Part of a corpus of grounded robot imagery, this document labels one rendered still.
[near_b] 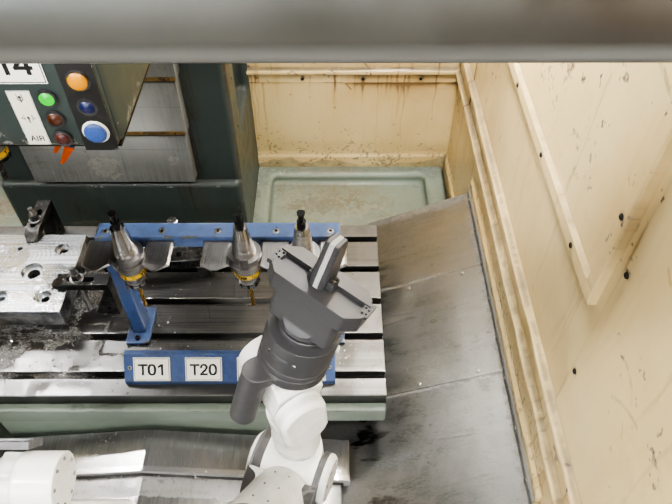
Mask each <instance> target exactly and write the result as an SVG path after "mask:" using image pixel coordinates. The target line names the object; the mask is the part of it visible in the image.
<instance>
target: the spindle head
mask: <svg viewBox="0 0 672 504"><path fill-rule="evenodd" d="M150 64H151V63H131V64H91V65H92V69H93V72H94V75H95V78H96V81H97V84H98V87H99V90H100V93H101V96H102V99H103V102H104V105H105V108H106V111H107V114H108V117H109V121H110V124H111V127H112V130H113V133H114V136H115V139H116V142H117V145H118V146H123V143H124V140H125V137H126V134H127V131H128V128H129V125H130V122H131V119H132V116H133V113H134V111H135V108H136V105H137V102H138V99H139V96H140V93H141V90H142V87H143V84H144V81H145V78H146V75H147V73H148V70H149V67H150ZM41 65H42V68H43V70H44V73H45V75H46V78H47V80H48V84H0V146H61V145H58V144H57V143H56V142H55V141H54V140H53V137H52V135H53V133H54V132H55V131H57V130H64V131H67V132H68V133H70V134H71V135H72V137H73V139H74V141H73V144H72V145H71V146H85V145H84V142H83V140H82V137H81V134H80V132H79V129H78V126H77V124H76V121H75V118H74V116H73V113H72V111H71V108H70V105H69V103H68V100H67V97H66V95H65V92H64V89H63V87H62V84H61V81H60V79H59V76H58V74H57V71H56V68H55V66H54V64H41ZM42 89H45V90H49V91H51V92H53V93H54V94H55V95H56V96H57V98H58V104H57V106H55V107H53V108H47V107H44V106H42V105H41V104H39V103H38V101H37V100H36V93H37V92H38V91H39V90H42ZM5 91H29V93H30V95H31V97H32V100H33V102H34V104H35V107H36V109H37V111H38V114H39V116H40V118H41V121H42V123H43V125H44V128H45V130H46V132H47V135H48V137H49V139H50V142H51V144H29V143H28V140H27V138H26V136H25V134H24V132H23V130H22V127H21V125H20V123H19V121H18V119H17V117H16V114H15V112H14V110H13V108H12V106H11V104H10V101H9V99H8V97H7V95H6V93H5ZM50 110H55V111H58V112H60V113H61V114H63V115H64V117H65V118H66V124H65V125H64V126H63V127H61V128H55V127H52V126H50V125H49V124H48V123H47V122H46V121H45V119H44V115H45V113H46V112H47V111H50Z"/></svg>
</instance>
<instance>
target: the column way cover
mask: <svg viewBox="0 0 672 504"><path fill-rule="evenodd" d="M179 71H180V69H179V64H178V63H151V64H150V67H149V70H148V73H147V75H146V78H145V81H144V84H143V87H142V90H141V93H140V96H139V99H138V102H137V105H136V108H135V111H134V113H133V116H132V119H131V122H130V125H129V128H128V131H127V134H126V137H125V140H124V143H123V146H118V148H119V150H86V148H85V146H75V147H74V148H75V149H74V150H73V152H72V153H71V155H70V156H69V157H68V159H67V160H66V162H65V163H64V164H61V163H60V161H61V157H62V153H63V150H64V146H61V148H60V150H59V151H58V153H54V147H55V146H19V148H20V150H21V152H22V154H23V156H24V159H25V161H26V163H27V165H28V167H29V169H30V171H31V173H32V175H33V177H34V179H35V182H196V178H197V170H196V165H195V161H194V156H193V152H192V147H191V142H190V138H189V133H188V128H189V123H188V118H187V113H186V109H185V104H184V99H183V95H182V90H181V85H180V81H179V76H178V74H179Z"/></svg>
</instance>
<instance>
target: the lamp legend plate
mask: <svg viewBox="0 0 672 504"><path fill-rule="evenodd" d="M5 93H6V95H7V97H8V99H9V101H10V104H11V106H12V108H13V110H14V112H15V114H16V117H17V119H18V121H19V123H20V125H21V127H22V130H23V132H24V134H25V136H26V138H27V140H28V143H29V144H51V142H50V139H49V137H48V135H47V132H46V130H45V128H44V125H43V123H42V121H41V118H40V116H39V114H38V111H37V109H36V107H35V104H34V102H33V100H32V97H31V95H30V93H29V91H5Z"/></svg>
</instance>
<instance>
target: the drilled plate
mask: <svg viewBox="0 0 672 504"><path fill-rule="evenodd" d="M39 241H40V242H39ZM26 243H27V242H26V239H25V236H24V235H0V264H1V265H2V267H0V269H3V270H1V272H0V290H1V291H0V325H67V322H68V319H69V316H70V313H71V310H72V307H73V304H74V301H75V298H76V295H77V292H78V290H57V289H55V288H53V290H54V291H57V292H56V293H55V292H54V291H53V292H54V293H53V295H52V296H51V294H52V290H51V288H50V287H52V286H50V287H49V286H48V285H49V284H47V283H48V281H49V280H50V279H53V278H54V277H55V279H56V278H57V277H59V276H61V275H64V274H69V273H70V271H69V267H70V266H74V268H75V270H78V272H79V273H81V274H84V271H85V268H84V267H82V266H81V264H82V261H83V258H84V256H85V252H86V249H87V246H88V243H89V239H88V237H87V235H41V236H40V238H39V239H38V240H37V241H36V242H35V244H36V243H37V244H36V245H37V246H36V245H32V244H30V243H27V244H26ZM5 244H6V245H5ZM24 244H25V245H24ZM67 244H68V245H67ZM28 245H29V246H28ZM18 246H19V247H18ZM54 247H55V248H54ZM68 248H69V250H67V249H68ZM53 249H54V250H55V251H53ZM6 250H7V251H8V252H6ZM19 250H20V251H19ZM52 251H53V252H52ZM66 251H67V252H66ZM5 252H6V253H8V254H6V255H5ZM18 252H19V253H18ZM64 252H65V253H64ZM62 253H63V255H61V254H62ZM58 254H59V255H58ZM48 255H49V256H48ZM57 255H58V256H57ZM60 255H61V256H60ZM9 256H10V257H9ZM40 262H42V263H40ZM17 263H18V264H17ZM41 264H42V265H41ZM43 264H44V265H43ZM1 265H0V266H1ZM7 266H8V267H7ZM42 266H43V267H42ZM44 267H45V268H46V269H45V268H44ZM5 268H7V269H5ZM20 268H21V269H20ZM43 270H44V271H43ZM2 271H3V272H2ZM42 271H43V274H42V273H41V272H42ZM53 271H54V272H53ZM56 271H58V272H57V273H56ZM62 271H64V272H63V273H61V272H62ZM50 272H51V273H50ZM19 273H21V274H19ZM45 273H46V274H45ZM52 273H53V274H52ZM58 273H60V274H59V275H56V276H54V275H55V274H58ZM50 275H51V276H50ZM21 277H22V278H21ZM35 277H36V278H37V279H36V278H35ZM43 277H44V280H45V281H43ZM6 279H8V280H6ZM24 279H25V280H24ZM28 279H29V280H28ZM33 279H34V280H33ZM32 280H33V282H32ZM53 280H54V279H53ZM29 281H30V282H29ZM35 282H36V283H35ZM49 282H52V281H51V280H50V281H49ZM19 283H21V284H19ZM45 283H46V284H45ZM35 284H37V285H35ZM11 286H12V287H11ZM21 286H22V287H21ZM48 287H49V288H50V290H51V291H48V289H47V290H46V288H48ZM43 288H44V289H43ZM2 289H3V290H2ZM4 289H5V290H6V291H7V292H6V291H5V290H4ZM37 290H38V291H39V293H37V295H36V294H35V293H34V292H36V291H37ZM40 290H42V291H40ZM44 291H45V292H44ZM46 291H47V292H46ZM10 293H11V294H10ZM34 295H35V296H36V298H37V299H36V298H35V299H34V300H33V296H34ZM51 297H52V298H51ZM5 300H6V301H5ZM41 302H42V303H41ZM2 304H3V305H2Z"/></svg>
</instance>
